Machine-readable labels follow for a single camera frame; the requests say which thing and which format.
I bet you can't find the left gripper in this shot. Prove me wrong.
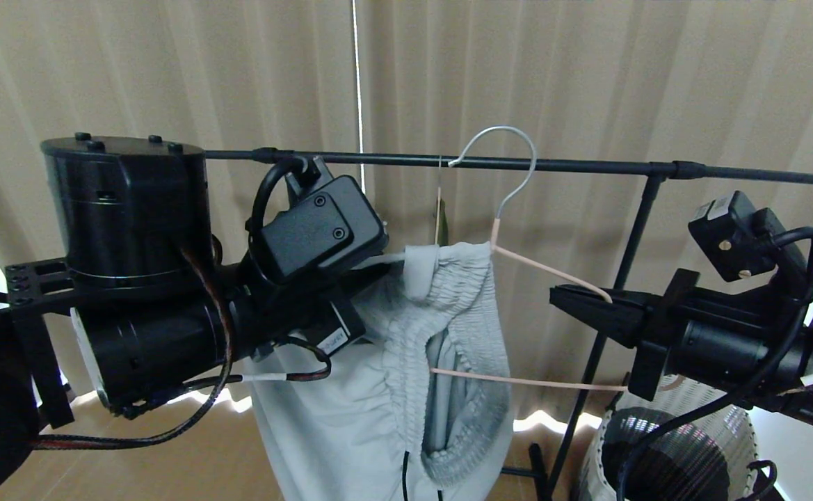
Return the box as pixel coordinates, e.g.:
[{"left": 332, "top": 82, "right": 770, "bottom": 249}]
[{"left": 71, "top": 282, "right": 369, "bottom": 413}]

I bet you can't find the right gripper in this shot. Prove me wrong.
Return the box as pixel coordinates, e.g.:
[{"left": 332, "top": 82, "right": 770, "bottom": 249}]
[{"left": 627, "top": 268, "right": 813, "bottom": 402}]

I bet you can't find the pale grey garment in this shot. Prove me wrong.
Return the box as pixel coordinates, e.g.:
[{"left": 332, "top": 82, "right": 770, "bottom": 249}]
[{"left": 243, "top": 240, "right": 515, "bottom": 501}]

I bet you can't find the pink clothes hanger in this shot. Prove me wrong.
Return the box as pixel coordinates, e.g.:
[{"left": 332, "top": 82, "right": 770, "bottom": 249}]
[
  {"left": 434, "top": 157, "right": 445, "bottom": 244},
  {"left": 430, "top": 125, "right": 685, "bottom": 392}
]

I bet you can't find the white laundry basket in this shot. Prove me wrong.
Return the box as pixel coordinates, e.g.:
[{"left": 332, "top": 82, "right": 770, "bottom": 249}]
[{"left": 577, "top": 376, "right": 779, "bottom": 501}]

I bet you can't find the black clothes rack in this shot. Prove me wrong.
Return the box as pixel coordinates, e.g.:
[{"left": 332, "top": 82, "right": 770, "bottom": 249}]
[{"left": 204, "top": 146, "right": 813, "bottom": 501}]

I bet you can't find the beige curtain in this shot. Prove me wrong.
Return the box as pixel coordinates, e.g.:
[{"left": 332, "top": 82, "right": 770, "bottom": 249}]
[{"left": 0, "top": 0, "right": 813, "bottom": 418}]

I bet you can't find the black cable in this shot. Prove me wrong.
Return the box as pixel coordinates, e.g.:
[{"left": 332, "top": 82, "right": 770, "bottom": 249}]
[{"left": 615, "top": 226, "right": 813, "bottom": 501}]

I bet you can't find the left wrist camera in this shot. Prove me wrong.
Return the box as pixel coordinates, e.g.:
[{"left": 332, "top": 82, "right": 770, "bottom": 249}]
[{"left": 245, "top": 154, "right": 389, "bottom": 286}]

